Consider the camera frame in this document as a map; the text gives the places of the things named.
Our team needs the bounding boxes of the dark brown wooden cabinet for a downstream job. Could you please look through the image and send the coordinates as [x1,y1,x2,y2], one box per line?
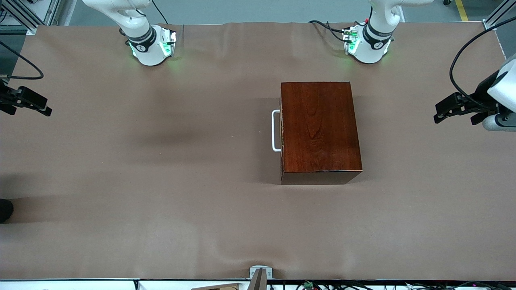
[280,81,363,186]

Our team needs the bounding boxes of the black round object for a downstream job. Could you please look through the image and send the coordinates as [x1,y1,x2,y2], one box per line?
[0,198,14,224]

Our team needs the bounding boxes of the brown table cover sheet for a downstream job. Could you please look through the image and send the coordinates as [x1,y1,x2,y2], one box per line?
[0,21,516,282]

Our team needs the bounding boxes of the white table frame edge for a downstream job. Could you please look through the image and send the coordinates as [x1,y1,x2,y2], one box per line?
[0,278,252,290]

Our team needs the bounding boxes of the black base cable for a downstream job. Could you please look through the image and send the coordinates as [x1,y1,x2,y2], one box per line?
[308,19,356,43]
[151,0,169,26]

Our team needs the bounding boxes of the wooden drawer with white handle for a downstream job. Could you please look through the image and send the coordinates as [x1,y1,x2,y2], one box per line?
[271,83,284,183]

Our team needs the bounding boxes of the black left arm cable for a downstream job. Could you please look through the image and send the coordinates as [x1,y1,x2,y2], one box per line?
[449,16,516,110]

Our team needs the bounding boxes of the grey metal clamp bracket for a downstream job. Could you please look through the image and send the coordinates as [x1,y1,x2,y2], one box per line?
[247,265,273,290]

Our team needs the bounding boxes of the tan board piece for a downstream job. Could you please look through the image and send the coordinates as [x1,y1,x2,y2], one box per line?
[189,282,243,290]

